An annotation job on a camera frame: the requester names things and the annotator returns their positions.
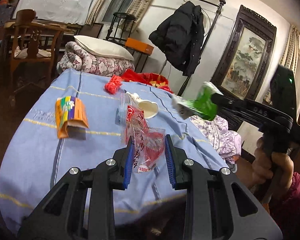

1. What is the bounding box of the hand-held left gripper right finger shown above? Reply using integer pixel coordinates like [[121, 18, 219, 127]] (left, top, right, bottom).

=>
[[164, 134, 283, 240]]

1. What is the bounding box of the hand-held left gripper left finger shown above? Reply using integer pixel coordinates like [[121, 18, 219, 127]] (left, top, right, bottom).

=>
[[17, 135, 135, 240]]

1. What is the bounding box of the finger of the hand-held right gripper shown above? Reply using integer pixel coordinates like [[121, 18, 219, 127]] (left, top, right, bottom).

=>
[[211, 93, 248, 107], [216, 104, 263, 128]]

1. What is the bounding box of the green white wrapper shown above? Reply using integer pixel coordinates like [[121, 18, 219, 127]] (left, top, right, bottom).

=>
[[171, 81, 224, 122]]

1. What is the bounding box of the clear plastic bag red print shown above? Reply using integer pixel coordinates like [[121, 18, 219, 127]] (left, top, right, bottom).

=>
[[121, 92, 166, 174]]

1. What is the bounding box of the white paper cup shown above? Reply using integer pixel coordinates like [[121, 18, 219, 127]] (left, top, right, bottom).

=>
[[131, 93, 158, 119]]

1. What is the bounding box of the orange paper carton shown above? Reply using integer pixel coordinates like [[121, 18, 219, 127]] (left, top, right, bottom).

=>
[[55, 96, 90, 140]]

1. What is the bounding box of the red ribbon bow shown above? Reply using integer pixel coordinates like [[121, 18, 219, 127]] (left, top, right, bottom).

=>
[[104, 75, 124, 95]]

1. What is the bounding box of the person's right forearm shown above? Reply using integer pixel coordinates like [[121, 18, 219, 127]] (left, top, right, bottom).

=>
[[267, 172, 300, 240]]

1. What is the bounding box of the person's right hand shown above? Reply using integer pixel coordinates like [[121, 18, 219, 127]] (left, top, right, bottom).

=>
[[251, 137, 295, 198]]

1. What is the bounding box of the purple floral quilt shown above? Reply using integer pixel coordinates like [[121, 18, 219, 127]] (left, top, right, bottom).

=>
[[190, 115, 242, 165]]

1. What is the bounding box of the carved dark framed painting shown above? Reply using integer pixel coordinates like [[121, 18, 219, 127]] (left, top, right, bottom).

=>
[[210, 4, 277, 130]]

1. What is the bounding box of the beige checked curtain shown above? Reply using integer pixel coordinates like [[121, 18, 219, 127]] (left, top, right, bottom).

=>
[[280, 25, 300, 77], [126, 0, 163, 30], [86, 0, 118, 25]]

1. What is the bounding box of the black puffer jacket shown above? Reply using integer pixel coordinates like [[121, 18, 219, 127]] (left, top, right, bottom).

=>
[[149, 1, 205, 77]]

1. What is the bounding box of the red patterned blanket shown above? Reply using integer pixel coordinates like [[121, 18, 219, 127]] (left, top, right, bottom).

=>
[[120, 69, 173, 93]]

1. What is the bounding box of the blue striped bed sheet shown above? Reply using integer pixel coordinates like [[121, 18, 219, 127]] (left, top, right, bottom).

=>
[[0, 69, 230, 234]]

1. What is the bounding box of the black metal side table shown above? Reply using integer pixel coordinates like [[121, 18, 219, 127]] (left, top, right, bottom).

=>
[[129, 47, 150, 73]]

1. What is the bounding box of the orange box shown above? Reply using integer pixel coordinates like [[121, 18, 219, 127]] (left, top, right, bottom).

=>
[[125, 37, 155, 54]]

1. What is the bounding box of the grey floral folded quilt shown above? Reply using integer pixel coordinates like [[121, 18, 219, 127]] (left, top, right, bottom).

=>
[[57, 41, 135, 77]]

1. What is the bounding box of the cream pillow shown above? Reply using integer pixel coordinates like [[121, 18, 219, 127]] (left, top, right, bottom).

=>
[[74, 35, 135, 61]]

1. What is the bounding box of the black round stool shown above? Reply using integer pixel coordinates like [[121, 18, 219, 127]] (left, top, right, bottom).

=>
[[105, 12, 137, 47]]

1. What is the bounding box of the white seat cloth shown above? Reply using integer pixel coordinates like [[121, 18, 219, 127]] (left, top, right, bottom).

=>
[[14, 48, 52, 59]]

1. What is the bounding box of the barred window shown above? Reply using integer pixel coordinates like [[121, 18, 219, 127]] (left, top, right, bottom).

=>
[[102, 0, 140, 23]]

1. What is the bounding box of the wooden table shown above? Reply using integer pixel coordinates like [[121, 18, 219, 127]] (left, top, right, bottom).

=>
[[37, 21, 83, 45]]

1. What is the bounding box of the wooden armchair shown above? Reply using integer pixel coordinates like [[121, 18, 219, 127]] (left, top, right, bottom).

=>
[[4, 9, 68, 85]]

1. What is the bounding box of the white draped sheet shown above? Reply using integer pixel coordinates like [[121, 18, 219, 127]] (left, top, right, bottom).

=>
[[12, 0, 99, 25]]

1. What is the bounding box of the dark picture frame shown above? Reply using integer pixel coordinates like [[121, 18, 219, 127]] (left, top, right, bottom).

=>
[[84, 22, 104, 39]]

